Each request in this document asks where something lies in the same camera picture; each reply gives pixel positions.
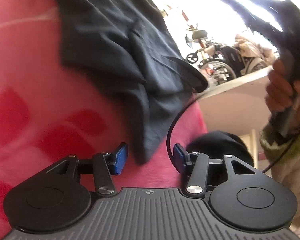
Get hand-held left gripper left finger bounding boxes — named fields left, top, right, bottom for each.
left=46, top=142, right=129, bottom=198

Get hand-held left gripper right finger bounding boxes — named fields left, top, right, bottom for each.
left=173, top=143, right=257, bottom=201

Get dark grey pants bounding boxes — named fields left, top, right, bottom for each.
left=49, top=0, right=209, bottom=167

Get person's right forearm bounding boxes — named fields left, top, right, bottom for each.
left=259, top=120, right=300, bottom=233

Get person's right hand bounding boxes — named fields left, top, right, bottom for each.
left=265, top=59, right=300, bottom=130

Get beige crumpled sheet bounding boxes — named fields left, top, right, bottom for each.
left=234, top=34, right=275, bottom=70

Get wheelchair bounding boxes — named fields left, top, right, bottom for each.
left=199, top=42, right=240, bottom=80

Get person's black clad leg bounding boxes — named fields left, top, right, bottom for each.
left=186, top=131, right=254, bottom=188

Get small wheeled stroller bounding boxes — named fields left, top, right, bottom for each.
left=185, top=24, right=217, bottom=64

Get pink floral blanket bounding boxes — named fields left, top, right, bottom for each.
left=0, top=0, right=208, bottom=240

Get black cable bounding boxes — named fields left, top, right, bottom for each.
left=262, top=127, right=300, bottom=174
left=166, top=90, right=203, bottom=168

